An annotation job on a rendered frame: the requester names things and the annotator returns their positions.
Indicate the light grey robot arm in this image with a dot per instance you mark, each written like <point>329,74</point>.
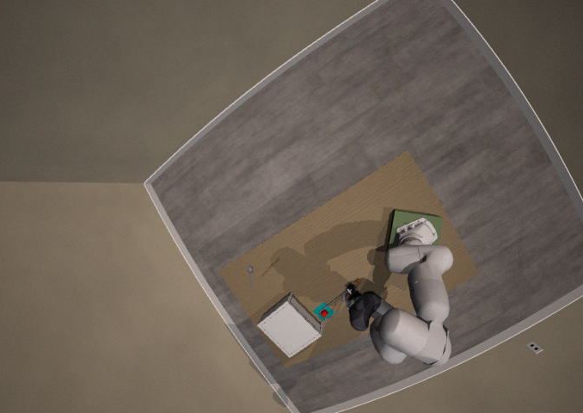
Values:
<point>403,334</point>

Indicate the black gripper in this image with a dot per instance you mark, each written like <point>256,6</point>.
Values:
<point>354,293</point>

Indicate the teal square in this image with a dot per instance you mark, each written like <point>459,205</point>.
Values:
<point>316,311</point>

